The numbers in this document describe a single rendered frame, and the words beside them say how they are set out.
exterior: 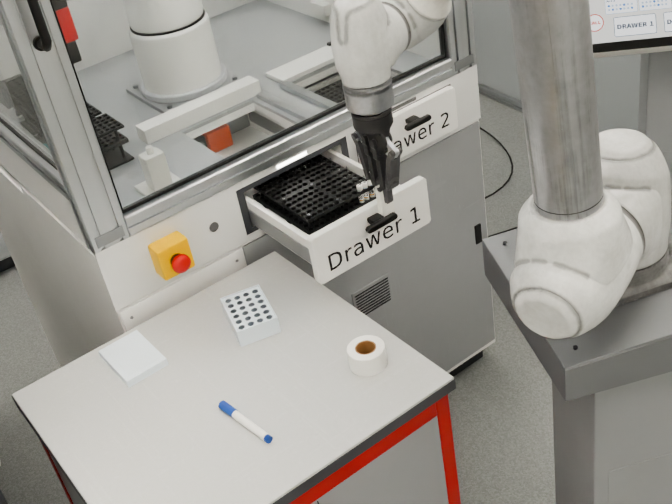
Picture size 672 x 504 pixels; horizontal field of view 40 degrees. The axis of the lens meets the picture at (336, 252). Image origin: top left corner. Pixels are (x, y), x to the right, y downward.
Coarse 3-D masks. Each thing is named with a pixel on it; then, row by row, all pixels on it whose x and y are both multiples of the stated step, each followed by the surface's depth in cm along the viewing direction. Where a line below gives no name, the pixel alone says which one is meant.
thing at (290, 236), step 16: (336, 160) 208; (352, 160) 204; (256, 192) 208; (256, 208) 195; (256, 224) 198; (272, 224) 192; (288, 224) 187; (288, 240) 188; (304, 240) 182; (304, 256) 185
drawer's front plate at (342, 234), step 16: (400, 192) 185; (416, 192) 187; (368, 208) 181; (400, 208) 186; (416, 208) 189; (336, 224) 178; (352, 224) 180; (368, 224) 183; (400, 224) 188; (416, 224) 191; (320, 240) 177; (336, 240) 179; (352, 240) 182; (384, 240) 187; (320, 256) 178; (336, 256) 181; (352, 256) 183; (368, 256) 186; (320, 272) 180; (336, 272) 182
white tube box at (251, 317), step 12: (252, 288) 188; (228, 300) 187; (240, 300) 185; (252, 300) 185; (264, 300) 184; (228, 312) 183; (240, 312) 182; (252, 312) 182; (264, 312) 182; (240, 324) 179; (252, 324) 180; (264, 324) 178; (276, 324) 179; (240, 336) 178; (252, 336) 179; (264, 336) 180
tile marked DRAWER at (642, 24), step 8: (624, 16) 213; (632, 16) 213; (640, 16) 212; (648, 16) 212; (616, 24) 213; (624, 24) 213; (632, 24) 213; (640, 24) 212; (648, 24) 212; (656, 24) 212; (616, 32) 213; (624, 32) 213; (632, 32) 213; (640, 32) 212; (648, 32) 212; (656, 32) 212
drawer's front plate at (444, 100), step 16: (432, 96) 216; (448, 96) 218; (400, 112) 212; (416, 112) 214; (432, 112) 217; (448, 112) 221; (400, 128) 213; (416, 128) 216; (432, 128) 219; (448, 128) 223; (416, 144) 218
